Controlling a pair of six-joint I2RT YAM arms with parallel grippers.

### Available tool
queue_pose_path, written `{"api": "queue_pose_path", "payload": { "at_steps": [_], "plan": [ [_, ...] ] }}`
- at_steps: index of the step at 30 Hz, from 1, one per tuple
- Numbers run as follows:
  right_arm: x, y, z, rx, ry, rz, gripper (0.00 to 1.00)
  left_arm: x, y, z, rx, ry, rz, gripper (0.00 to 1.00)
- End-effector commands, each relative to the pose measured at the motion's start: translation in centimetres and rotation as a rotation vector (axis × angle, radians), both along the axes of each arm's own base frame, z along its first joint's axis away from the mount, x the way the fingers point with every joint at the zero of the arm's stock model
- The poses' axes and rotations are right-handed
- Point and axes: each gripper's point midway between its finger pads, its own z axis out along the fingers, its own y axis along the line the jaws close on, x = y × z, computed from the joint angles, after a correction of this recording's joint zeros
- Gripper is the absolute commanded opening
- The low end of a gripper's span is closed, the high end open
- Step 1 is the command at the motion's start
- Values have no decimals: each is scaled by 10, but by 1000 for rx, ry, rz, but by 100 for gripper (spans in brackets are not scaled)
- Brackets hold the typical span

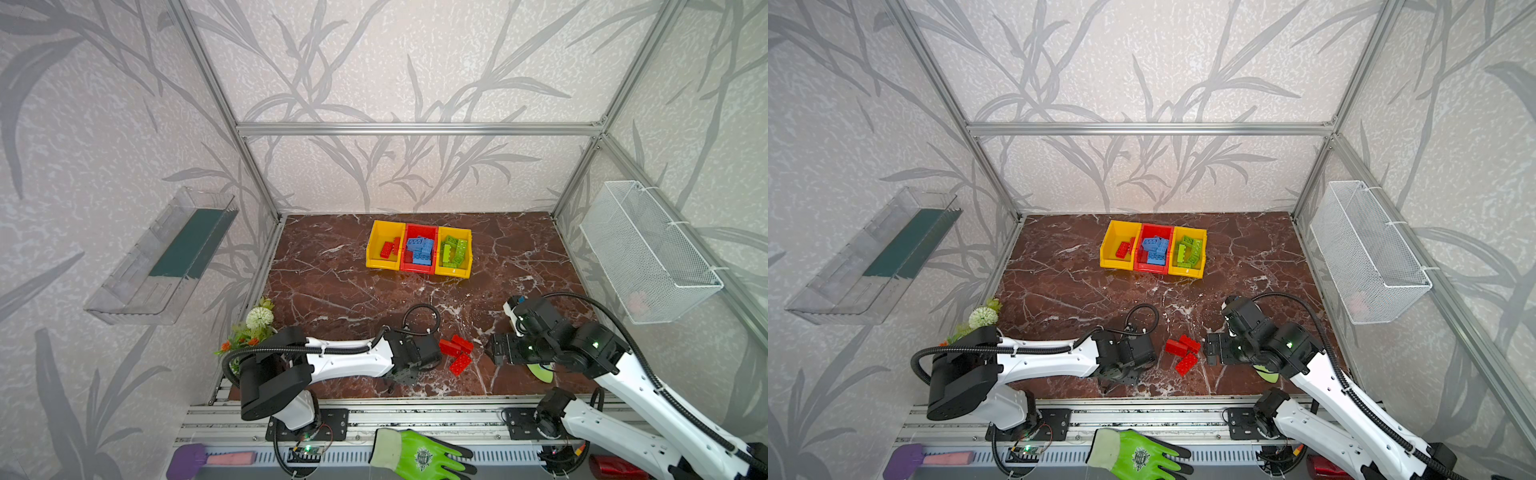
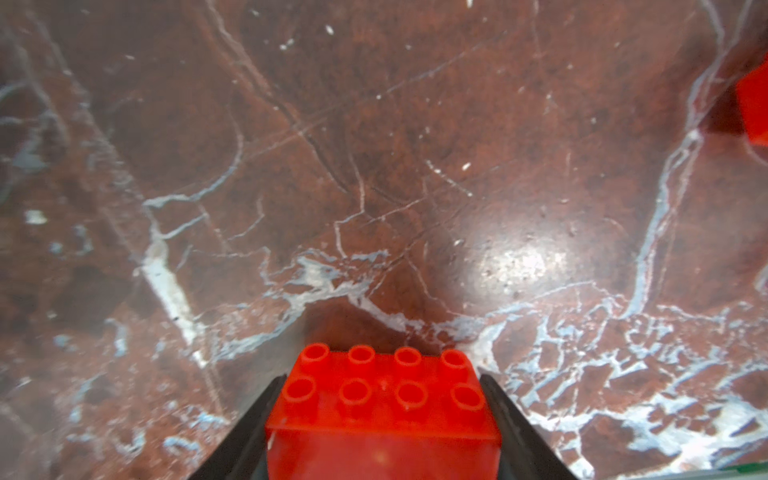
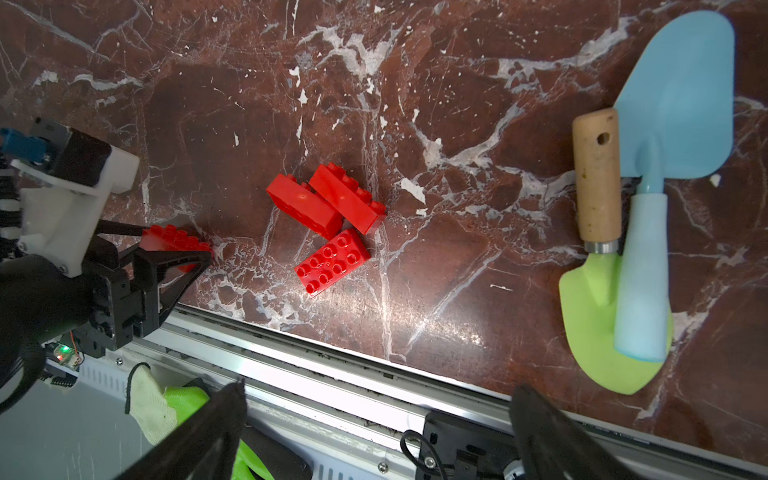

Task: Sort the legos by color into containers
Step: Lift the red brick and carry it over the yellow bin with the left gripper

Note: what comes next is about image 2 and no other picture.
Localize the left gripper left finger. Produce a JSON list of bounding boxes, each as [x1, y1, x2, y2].
[[188, 375, 287, 480]]

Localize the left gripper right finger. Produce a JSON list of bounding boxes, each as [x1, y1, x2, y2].
[[479, 374, 577, 480]]

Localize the red lego bottom brick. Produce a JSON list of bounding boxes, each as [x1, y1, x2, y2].
[[265, 343, 501, 479]]

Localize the red lego cluster bottom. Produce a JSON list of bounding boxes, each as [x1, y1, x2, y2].
[[736, 58, 768, 147]]

